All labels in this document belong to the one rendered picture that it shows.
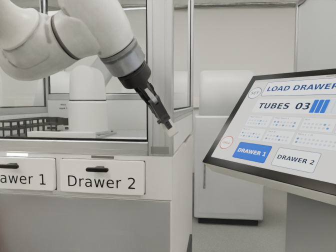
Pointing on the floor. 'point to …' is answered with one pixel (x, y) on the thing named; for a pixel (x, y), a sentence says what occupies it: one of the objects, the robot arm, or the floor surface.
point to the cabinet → (97, 222)
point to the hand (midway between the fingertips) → (168, 126)
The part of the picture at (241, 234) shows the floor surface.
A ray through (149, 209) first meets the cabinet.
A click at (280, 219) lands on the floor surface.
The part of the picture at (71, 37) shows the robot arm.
